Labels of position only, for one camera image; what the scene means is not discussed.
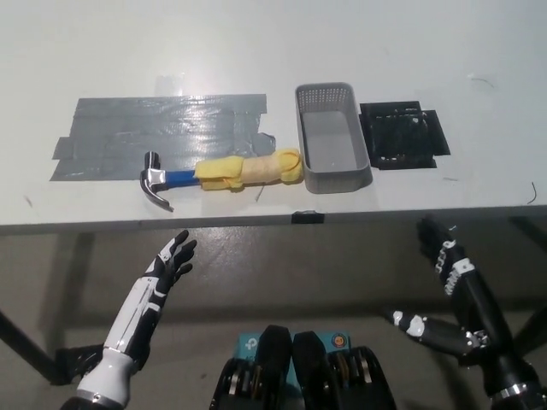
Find black and white right hand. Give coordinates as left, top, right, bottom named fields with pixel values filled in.
left=383, top=217, right=526, bottom=378

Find white and black left hand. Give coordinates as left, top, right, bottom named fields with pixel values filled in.
left=101, top=229, right=198, bottom=367

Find blue hammer with yellow cloth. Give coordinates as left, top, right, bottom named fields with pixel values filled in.
left=140, top=147, right=304, bottom=214

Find black robot body teal tops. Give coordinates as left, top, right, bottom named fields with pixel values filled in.
left=209, top=324, right=397, bottom=410

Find gray perforated plastic container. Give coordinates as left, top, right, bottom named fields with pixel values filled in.
left=294, top=81, right=373, bottom=196

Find black tape square patch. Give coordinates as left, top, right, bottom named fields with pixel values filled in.
left=357, top=100, right=452, bottom=170

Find gray duct tape patch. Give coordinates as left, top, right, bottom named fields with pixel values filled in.
left=49, top=93, right=279, bottom=183

